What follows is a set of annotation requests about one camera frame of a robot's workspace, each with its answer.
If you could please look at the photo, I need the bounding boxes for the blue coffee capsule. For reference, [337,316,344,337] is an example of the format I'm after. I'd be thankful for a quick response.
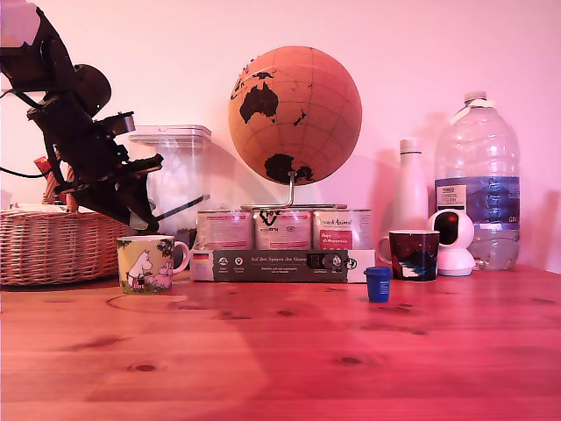
[363,266,392,303]

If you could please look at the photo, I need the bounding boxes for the black round-headed scoop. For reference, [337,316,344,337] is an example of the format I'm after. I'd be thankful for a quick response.
[155,196,210,222]

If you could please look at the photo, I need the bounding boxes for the clear plastic lidded container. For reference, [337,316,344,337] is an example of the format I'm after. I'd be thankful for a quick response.
[127,125,214,246]

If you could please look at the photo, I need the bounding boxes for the yellow cartoon mug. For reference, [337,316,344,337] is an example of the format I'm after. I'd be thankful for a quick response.
[116,234,191,296]

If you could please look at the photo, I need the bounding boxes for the white paper stack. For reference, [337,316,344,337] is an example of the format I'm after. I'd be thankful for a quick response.
[8,202,71,215]

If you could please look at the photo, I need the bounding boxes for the silver tin with label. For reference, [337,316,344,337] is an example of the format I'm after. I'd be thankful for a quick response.
[252,209,313,251]
[311,208,373,251]
[196,209,254,251]

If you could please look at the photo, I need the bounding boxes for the long grey cardboard box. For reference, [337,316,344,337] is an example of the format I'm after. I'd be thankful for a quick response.
[189,248,377,284]

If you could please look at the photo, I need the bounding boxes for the cork globe on stand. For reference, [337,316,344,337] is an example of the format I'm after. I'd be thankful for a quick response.
[227,46,364,211]

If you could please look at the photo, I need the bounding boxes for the white slim bottle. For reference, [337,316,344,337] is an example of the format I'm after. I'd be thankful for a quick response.
[389,138,430,240]

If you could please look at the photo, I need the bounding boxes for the dark patterned mug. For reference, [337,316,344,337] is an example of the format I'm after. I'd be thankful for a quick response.
[376,229,441,282]

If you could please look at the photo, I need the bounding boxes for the large clear water bottle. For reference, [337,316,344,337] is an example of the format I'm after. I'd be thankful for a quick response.
[434,90,522,272]

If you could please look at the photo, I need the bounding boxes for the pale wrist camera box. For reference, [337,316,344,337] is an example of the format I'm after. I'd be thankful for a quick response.
[94,111,136,141]

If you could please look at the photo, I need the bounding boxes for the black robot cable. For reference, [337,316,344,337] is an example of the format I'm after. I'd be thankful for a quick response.
[0,142,60,179]
[0,87,39,109]

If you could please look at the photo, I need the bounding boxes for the wicker basket with handle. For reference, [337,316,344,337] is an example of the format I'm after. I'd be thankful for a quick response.
[0,168,135,287]

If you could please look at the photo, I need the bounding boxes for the small white round camera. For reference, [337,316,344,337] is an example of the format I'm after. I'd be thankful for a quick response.
[425,208,477,277]

